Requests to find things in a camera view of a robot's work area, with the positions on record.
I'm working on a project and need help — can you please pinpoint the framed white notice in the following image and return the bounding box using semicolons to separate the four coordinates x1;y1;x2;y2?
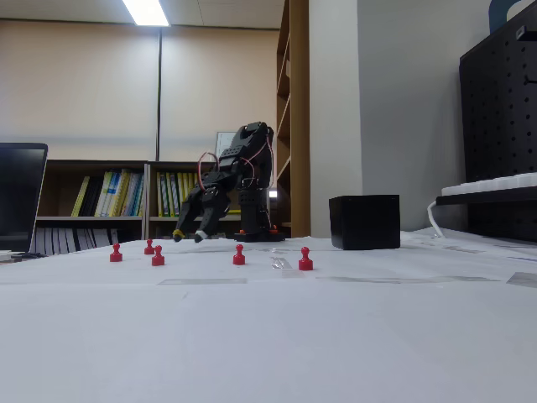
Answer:
214;131;238;162

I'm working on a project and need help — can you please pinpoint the tall wooden bookshelf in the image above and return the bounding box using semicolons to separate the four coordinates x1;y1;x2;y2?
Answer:
275;0;310;239

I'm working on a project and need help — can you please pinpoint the low wooden bookshelf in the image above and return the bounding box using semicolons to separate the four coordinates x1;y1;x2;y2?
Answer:
35;159;150;255
144;160;253;241

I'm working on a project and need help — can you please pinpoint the black box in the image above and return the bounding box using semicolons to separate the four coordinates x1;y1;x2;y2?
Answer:
328;194;401;251

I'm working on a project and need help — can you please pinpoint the black laptop screen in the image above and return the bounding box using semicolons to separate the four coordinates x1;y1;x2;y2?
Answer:
0;142;50;253

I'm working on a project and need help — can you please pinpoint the blue chair back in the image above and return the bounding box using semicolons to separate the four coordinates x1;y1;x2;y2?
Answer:
489;0;530;34

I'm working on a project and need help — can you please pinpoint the slanted yellow book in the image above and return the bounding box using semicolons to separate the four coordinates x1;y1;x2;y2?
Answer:
70;175;91;218

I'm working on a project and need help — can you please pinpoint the long clear tape strip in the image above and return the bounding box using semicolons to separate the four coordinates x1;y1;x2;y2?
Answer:
315;275;501;285

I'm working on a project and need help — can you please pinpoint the white cable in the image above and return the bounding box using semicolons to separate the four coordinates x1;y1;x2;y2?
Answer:
426;200;446;238

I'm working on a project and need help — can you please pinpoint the black vertical pole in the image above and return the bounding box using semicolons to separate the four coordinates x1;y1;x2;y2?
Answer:
155;27;164;163

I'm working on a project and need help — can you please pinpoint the ceiling light panel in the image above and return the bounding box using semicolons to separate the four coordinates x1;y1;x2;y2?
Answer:
121;0;171;28

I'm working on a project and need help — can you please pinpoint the black pegboard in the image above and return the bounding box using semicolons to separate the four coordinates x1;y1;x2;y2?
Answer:
458;3;537;243

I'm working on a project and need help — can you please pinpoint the white keyboard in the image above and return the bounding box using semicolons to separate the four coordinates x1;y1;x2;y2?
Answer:
441;171;537;197

